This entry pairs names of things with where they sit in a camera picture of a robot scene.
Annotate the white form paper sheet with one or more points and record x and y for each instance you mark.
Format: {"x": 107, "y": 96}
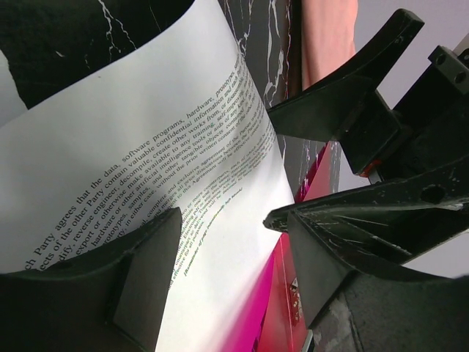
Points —
{"x": 11, "y": 105}

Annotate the white printed paper sheet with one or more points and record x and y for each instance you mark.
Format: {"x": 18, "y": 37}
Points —
{"x": 135, "y": 108}

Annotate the folded pink cloth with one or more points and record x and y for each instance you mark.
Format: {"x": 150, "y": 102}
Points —
{"x": 327, "y": 37}

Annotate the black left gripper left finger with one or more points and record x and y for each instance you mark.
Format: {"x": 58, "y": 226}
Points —
{"x": 111, "y": 298}

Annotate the red plastic clip folder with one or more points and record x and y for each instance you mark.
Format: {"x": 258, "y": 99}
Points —
{"x": 283, "y": 325}

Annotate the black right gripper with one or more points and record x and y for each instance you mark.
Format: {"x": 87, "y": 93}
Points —
{"x": 431, "y": 119}

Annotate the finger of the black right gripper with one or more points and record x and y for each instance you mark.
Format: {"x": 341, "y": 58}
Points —
{"x": 397, "y": 219}

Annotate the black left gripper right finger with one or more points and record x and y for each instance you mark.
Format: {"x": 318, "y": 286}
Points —
{"x": 356, "y": 301}

